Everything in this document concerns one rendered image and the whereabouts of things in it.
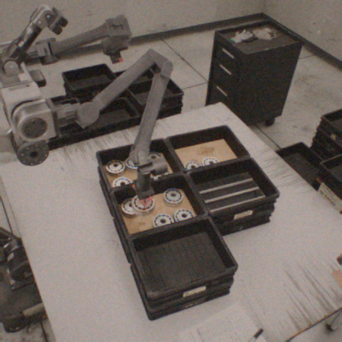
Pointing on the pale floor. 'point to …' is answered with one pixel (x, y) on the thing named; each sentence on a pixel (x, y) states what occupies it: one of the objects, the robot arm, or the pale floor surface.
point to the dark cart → (253, 72)
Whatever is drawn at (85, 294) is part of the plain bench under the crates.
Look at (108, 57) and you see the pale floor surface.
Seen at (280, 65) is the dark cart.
